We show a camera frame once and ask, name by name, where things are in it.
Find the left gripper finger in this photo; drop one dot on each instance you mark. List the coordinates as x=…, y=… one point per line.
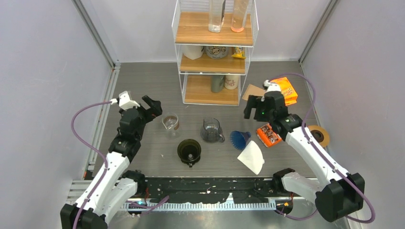
x=156, y=108
x=150, y=102

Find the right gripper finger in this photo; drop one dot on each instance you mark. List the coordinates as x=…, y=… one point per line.
x=262, y=104
x=251, y=103

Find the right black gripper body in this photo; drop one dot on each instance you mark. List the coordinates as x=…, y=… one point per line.
x=264, y=115

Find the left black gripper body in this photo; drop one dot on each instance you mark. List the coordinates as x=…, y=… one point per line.
x=145, y=117

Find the white paper coffee filter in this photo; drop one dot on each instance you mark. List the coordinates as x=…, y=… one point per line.
x=252, y=157

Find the dark green coffee dripper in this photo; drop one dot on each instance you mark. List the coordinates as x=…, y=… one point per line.
x=189, y=152

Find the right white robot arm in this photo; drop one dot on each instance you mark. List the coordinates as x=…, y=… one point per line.
x=336, y=192

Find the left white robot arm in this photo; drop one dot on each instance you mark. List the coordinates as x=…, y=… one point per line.
x=113, y=185

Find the brown paper coffee filter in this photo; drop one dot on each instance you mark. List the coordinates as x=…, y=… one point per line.
x=253, y=90

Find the grey glass coffee server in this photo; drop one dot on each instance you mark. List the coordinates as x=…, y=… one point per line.
x=211, y=131

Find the clear glass beaker brown band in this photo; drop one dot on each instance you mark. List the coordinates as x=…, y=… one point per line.
x=171, y=124

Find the orange yellow box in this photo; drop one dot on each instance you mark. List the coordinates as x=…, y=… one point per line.
x=287, y=90

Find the orange snack packet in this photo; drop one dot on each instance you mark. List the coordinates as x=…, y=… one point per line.
x=268, y=137

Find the blue plastic funnel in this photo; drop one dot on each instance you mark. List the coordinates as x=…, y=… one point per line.
x=239, y=139

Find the brown tape roll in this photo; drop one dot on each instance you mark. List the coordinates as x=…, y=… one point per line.
x=320, y=134

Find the yellow snack packet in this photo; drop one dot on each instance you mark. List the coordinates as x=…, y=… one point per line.
x=239, y=52

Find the cartoon printed round tin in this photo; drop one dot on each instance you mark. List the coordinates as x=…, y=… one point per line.
x=216, y=52

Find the white jug on shelf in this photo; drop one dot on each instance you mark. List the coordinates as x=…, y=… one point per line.
x=193, y=52

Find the clear pink bottom bottle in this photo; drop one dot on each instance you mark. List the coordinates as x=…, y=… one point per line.
x=239, y=15

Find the clear glass bottle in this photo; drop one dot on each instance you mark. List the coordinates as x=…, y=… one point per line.
x=216, y=15

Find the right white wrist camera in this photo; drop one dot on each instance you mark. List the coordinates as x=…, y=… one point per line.
x=270, y=86

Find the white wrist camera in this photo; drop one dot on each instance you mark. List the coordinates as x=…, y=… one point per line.
x=125, y=101
x=270, y=86

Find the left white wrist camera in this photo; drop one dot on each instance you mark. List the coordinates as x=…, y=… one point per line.
x=125, y=101

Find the white wire wooden shelf rack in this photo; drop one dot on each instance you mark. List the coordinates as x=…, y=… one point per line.
x=190, y=27

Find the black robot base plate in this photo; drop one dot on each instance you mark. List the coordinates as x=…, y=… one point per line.
x=209, y=194

